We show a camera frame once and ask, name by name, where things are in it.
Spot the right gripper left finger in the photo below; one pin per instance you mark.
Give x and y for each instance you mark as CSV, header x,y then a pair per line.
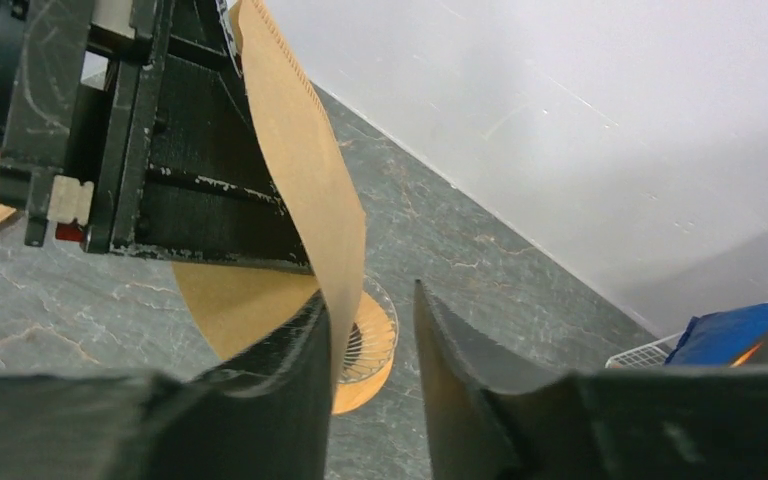
x,y
263,414

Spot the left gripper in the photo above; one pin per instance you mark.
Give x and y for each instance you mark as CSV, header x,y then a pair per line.
x,y
126,126

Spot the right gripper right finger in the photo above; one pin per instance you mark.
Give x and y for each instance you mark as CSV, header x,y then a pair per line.
x,y
492,414

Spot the single brown paper filter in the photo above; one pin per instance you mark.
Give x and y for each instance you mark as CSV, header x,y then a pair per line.
x,y
235,307

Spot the clear glass dripper cone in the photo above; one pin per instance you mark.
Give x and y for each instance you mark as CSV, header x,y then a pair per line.
x,y
373,337

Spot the blue doritos chip bag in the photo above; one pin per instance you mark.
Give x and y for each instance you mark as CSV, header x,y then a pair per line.
x,y
734,338

